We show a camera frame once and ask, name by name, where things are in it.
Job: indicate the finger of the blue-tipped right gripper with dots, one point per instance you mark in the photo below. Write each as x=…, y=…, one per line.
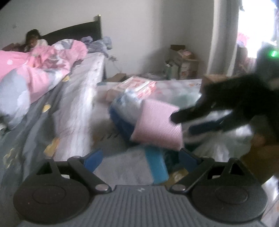
x=194, y=112
x=204, y=127

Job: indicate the brown cardboard box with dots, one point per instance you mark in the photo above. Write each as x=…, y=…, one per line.
x=262, y=158

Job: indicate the white plastic bag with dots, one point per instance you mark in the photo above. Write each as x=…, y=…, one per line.
x=221, y=146

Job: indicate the pink wet wipes pack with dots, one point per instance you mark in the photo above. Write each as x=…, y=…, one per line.
x=141, y=87

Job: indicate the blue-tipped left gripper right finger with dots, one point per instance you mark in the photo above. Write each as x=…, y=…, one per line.
x=194, y=164

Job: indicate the cardboard boxes in corner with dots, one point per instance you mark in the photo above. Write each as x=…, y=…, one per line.
x=183, y=63

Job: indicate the blue white tissue pack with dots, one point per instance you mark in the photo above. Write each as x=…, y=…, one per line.
x=124, y=112

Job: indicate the yellow flat box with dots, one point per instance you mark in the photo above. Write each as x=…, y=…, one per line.
x=175, y=177

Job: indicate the black headboard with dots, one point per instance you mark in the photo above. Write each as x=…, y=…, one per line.
x=92, y=29

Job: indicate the pink padded pouch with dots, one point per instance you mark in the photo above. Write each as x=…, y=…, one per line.
x=154, y=126

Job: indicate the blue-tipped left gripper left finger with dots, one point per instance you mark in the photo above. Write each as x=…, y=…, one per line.
x=90, y=161

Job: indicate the dark grey bed sheet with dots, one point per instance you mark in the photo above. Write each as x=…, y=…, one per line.
x=58, y=125

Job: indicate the pink grey duvet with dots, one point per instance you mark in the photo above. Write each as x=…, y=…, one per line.
x=25, y=77

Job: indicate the person lying in bed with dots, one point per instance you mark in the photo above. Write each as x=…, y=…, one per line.
x=33, y=39

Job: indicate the white blue product box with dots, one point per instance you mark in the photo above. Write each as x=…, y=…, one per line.
x=155, y=159

